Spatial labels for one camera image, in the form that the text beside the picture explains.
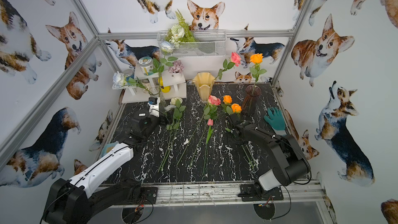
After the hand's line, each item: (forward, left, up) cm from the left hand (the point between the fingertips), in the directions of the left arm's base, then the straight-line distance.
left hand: (164, 103), depth 81 cm
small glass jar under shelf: (+12, +12, +1) cm, 17 cm away
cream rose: (+13, -1, -19) cm, 23 cm away
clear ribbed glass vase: (+13, +8, -5) cm, 16 cm away
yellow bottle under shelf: (+27, +7, -19) cm, 34 cm away
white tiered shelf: (+31, -1, -18) cm, 36 cm away
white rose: (+6, +20, +12) cm, 24 cm away
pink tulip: (-1, -24, -21) cm, 32 cm away
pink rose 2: (+9, -25, -20) cm, 33 cm away
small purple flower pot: (+27, -4, +1) cm, 27 cm away
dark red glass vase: (+9, -49, -14) cm, 52 cm away
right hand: (-10, -39, -20) cm, 45 cm away
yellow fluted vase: (+22, -20, -7) cm, 31 cm away
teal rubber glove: (+2, -67, -23) cm, 71 cm away
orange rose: (+9, -42, -19) cm, 47 cm away
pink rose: (+19, -38, +13) cm, 45 cm away
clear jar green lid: (+24, +13, +7) cm, 28 cm away
